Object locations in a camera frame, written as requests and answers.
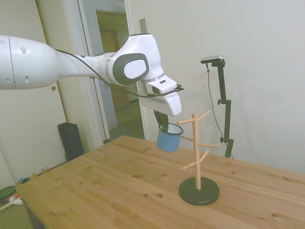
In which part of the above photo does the black case on floor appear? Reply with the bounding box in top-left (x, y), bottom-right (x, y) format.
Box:
top-left (57, 122), bottom-right (85, 162)

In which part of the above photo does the black camera stand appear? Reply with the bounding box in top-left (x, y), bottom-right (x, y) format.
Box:
top-left (211, 59), bottom-right (234, 159)

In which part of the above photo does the blue enamel mug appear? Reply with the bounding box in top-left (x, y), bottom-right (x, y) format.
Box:
top-left (156, 123), bottom-right (184, 153)

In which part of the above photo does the wooden mug tree black base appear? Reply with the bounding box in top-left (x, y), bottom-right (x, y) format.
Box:
top-left (176, 110), bottom-right (220, 207)

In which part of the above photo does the grey exterior camera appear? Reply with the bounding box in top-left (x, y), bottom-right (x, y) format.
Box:
top-left (200, 55), bottom-right (224, 65)

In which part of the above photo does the thin camera cable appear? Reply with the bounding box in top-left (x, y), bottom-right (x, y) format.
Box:
top-left (205, 63), bottom-right (226, 144)

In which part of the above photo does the green round floor item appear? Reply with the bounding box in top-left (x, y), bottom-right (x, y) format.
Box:
top-left (0, 186), bottom-right (17, 203)

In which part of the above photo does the white door with knob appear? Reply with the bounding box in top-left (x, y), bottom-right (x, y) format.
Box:
top-left (35, 0), bottom-right (105, 153)

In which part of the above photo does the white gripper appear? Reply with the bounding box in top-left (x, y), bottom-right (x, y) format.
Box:
top-left (139, 81), bottom-right (183, 133)

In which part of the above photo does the white floor item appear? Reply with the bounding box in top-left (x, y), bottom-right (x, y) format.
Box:
top-left (0, 194), bottom-right (24, 210)

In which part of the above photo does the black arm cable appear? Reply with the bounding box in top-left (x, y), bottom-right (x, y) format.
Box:
top-left (54, 48), bottom-right (185, 98)

